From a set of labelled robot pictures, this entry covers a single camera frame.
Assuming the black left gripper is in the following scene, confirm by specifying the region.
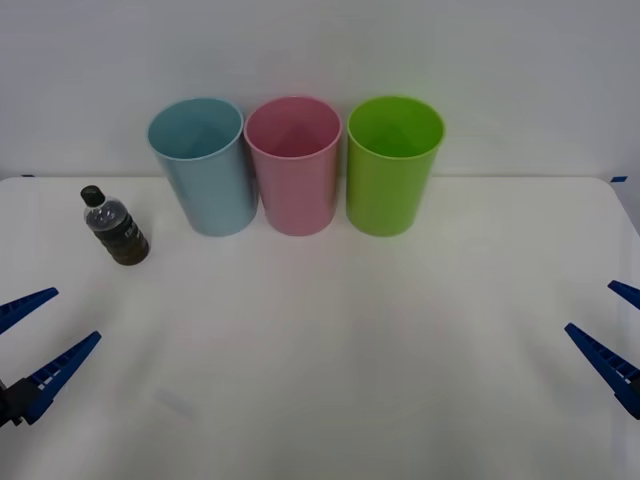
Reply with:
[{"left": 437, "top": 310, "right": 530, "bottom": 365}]
[{"left": 0, "top": 286, "right": 103, "bottom": 429}]

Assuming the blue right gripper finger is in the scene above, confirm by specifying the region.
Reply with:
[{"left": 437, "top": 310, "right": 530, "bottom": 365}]
[
  {"left": 607, "top": 280, "right": 640, "bottom": 311},
  {"left": 563, "top": 322, "right": 640, "bottom": 420}
]

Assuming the dark plastic bottle black cap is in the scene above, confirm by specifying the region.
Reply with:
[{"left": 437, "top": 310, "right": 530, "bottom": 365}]
[{"left": 80, "top": 185, "right": 151, "bottom": 267}]

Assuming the pale blue plastic bin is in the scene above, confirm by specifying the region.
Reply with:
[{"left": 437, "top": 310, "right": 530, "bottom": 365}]
[{"left": 146, "top": 96, "right": 260, "bottom": 238}]

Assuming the green plastic bin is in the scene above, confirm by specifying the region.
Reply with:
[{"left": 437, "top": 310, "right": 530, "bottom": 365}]
[{"left": 345, "top": 95, "right": 446, "bottom": 238}]

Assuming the pink plastic bin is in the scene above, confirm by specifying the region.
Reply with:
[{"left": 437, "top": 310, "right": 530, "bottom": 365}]
[{"left": 243, "top": 95, "right": 344, "bottom": 237}]

